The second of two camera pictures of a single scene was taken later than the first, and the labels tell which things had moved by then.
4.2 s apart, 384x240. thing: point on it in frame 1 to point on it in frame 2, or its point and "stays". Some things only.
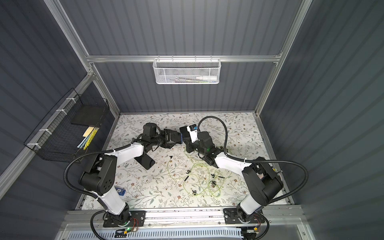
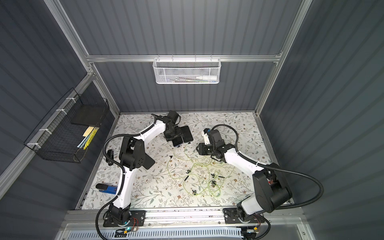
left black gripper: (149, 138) to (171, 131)
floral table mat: (182, 178) stays
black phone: (145, 160) stays
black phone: (185, 133) stays
